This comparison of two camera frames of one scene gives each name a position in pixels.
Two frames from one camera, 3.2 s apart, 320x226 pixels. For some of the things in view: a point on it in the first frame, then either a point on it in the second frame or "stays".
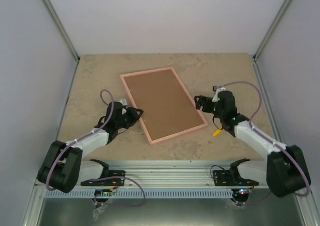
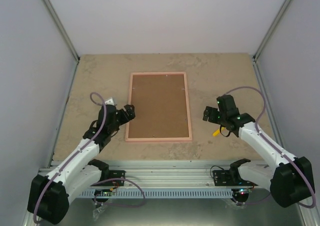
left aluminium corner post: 58,21 stays
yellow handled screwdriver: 217,132 stays
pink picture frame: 172,135 to 157,139
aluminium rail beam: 166,173 stays
